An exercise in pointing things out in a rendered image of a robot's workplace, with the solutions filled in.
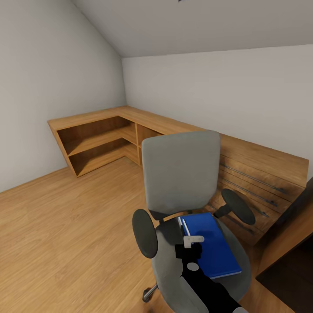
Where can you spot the pen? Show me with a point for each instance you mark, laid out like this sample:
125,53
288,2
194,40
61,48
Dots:
186,227

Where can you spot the swivel chair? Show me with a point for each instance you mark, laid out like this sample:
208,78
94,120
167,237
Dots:
180,175

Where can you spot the folder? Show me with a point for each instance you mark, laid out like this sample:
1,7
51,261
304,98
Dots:
216,260

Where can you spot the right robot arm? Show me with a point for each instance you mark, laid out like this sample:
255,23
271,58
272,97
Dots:
208,296

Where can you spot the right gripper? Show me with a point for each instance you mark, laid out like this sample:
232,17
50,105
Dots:
195,250

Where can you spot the cabinet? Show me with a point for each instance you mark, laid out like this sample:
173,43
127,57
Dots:
268,180
286,267

